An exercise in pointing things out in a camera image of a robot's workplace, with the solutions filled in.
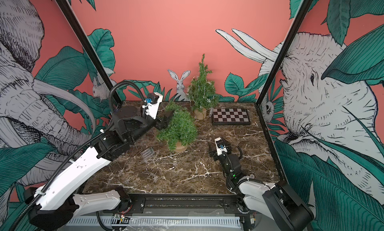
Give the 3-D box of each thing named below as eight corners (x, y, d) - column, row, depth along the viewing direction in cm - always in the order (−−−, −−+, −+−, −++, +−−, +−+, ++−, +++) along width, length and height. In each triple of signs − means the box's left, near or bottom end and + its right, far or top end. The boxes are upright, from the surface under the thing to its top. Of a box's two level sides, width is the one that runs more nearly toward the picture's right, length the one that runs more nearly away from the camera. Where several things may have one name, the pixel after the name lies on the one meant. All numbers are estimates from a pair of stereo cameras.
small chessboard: (211, 125, 109) (212, 122, 107) (210, 110, 119) (211, 107, 116) (250, 125, 110) (251, 122, 107) (246, 111, 119) (247, 108, 116)
